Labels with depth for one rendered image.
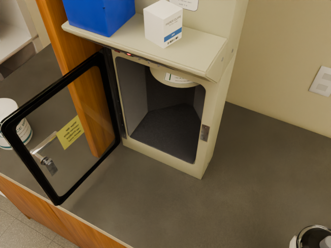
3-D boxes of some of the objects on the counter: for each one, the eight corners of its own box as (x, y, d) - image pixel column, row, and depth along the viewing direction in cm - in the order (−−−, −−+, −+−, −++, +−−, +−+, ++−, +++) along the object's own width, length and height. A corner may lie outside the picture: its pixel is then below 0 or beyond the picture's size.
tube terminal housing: (154, 102, 123) (143, -139, 63) (225, 130, 113) (293, -123, 54) (122, 144, 109) (70, -113, 49) (201, 180, 99) (255, -86, 40)
